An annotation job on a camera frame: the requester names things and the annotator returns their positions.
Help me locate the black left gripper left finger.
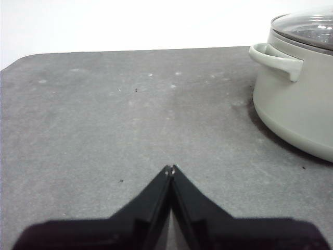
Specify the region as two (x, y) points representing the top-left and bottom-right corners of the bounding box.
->
(15, 165), (174, 250)

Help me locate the glass pot lid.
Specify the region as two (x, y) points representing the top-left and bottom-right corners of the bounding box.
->
(270, 7), (333, 52)

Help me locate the pale green electric pot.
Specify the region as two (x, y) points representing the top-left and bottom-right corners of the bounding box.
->
(249, 27), (333, 164)

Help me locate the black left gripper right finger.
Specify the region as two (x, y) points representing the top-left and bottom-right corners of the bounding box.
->
(171, 164), (328, 250)

